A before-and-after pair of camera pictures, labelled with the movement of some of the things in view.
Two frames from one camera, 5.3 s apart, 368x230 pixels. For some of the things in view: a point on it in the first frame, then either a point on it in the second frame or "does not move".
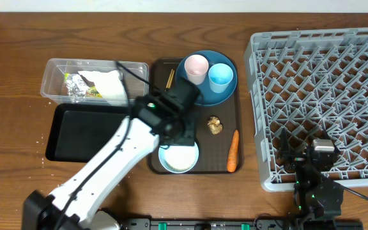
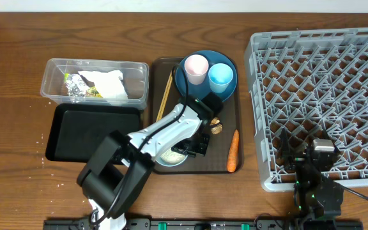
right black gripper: x=298 y=158 does not move
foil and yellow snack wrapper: x=76 y=85 does not move
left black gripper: x=182 y=137 to x=190 y=148
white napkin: x=108 y=84 does not move
